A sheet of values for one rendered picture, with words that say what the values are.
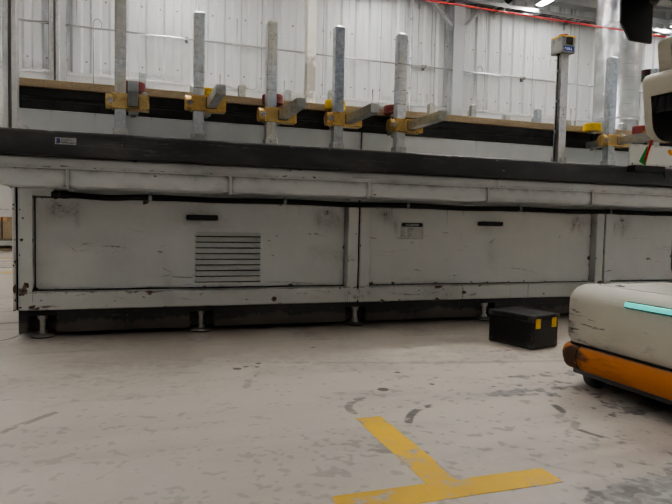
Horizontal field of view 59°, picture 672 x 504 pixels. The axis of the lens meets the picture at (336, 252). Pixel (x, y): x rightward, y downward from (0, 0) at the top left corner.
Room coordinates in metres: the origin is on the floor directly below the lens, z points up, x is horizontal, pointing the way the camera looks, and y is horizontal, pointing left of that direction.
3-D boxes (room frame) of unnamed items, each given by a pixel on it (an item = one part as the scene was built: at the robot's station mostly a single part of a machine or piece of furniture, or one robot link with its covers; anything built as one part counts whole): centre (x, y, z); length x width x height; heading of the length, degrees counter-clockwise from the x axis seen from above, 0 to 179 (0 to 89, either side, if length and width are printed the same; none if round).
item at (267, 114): (2.13, 0.22, 0.81); 0.14 x 0.06 x 0.05; 109
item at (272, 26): (2.13, 0.24, 0.89); 0.04 x 0.04 x 0.48; 19
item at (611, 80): (2.61, -1.18, 0.93); 0.04 x 0.04 x 0.48; 19
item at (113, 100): (1.97, 0.69, 0.81); 0.14 x 0.06 x 0.05; 109
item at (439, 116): (2.25, -0.28, 0.80); 0.43 x 0.03 x 0.04; 19
